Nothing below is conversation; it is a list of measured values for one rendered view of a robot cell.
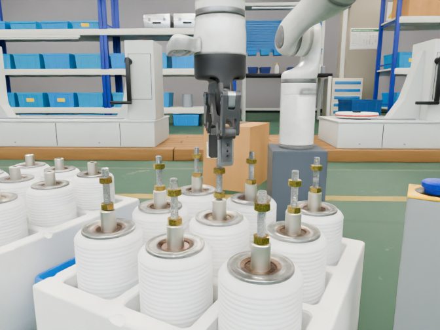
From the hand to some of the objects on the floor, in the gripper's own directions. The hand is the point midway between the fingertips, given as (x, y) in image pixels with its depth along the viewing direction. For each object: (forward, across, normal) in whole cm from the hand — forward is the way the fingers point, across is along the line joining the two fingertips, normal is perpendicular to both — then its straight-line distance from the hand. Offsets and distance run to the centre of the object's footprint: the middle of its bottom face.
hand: (219, 152), depth 54 cm
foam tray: (+36, 0, 0) cm, 36 cm away
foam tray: (+36, +36, +40) cm, 64 cm away
